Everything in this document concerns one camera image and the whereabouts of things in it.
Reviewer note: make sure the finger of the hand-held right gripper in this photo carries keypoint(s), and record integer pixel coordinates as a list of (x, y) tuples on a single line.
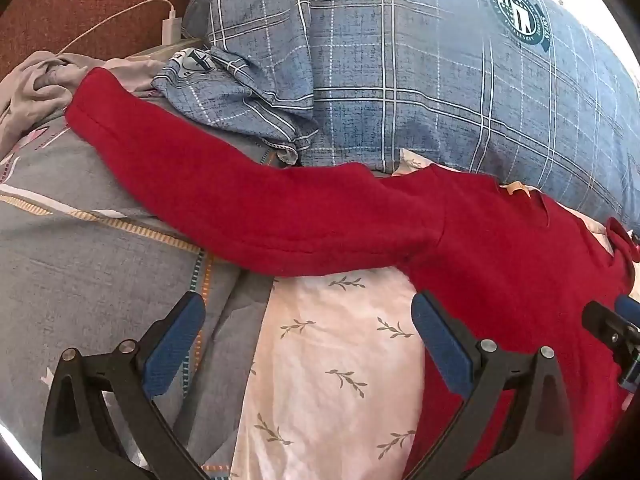
[(607, 327)]

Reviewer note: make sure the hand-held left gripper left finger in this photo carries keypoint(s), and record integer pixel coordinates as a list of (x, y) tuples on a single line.
[(170, 345)]

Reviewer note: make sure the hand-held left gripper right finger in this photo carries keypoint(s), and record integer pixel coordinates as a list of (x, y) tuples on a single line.
[(440, 340)]

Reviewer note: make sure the red knit sweater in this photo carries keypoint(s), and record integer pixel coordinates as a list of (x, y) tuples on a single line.
[(300, 220)]

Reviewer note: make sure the white leaf-print cloth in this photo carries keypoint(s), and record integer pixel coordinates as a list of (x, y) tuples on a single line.
[(325, 360)]

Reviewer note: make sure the grey striped blanket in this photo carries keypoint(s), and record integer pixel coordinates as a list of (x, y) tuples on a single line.
[(75, 270)]

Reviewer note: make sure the crumpled blue plaid cloth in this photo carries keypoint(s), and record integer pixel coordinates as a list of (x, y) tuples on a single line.
[(225, 105)]

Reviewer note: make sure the beige satin garment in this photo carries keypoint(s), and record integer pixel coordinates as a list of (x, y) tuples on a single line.
[(30, 85)]

